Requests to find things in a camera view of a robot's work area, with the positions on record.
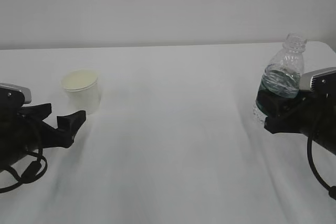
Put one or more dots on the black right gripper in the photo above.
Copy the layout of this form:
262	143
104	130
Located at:
297	115

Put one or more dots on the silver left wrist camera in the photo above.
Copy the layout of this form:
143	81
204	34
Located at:
15	92

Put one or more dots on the white paper cup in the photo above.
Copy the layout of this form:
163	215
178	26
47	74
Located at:
81	87

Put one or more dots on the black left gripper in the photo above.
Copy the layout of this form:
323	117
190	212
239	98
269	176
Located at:
20	134

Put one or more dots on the clear green-label water bottle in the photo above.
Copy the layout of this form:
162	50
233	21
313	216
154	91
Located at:
282	74

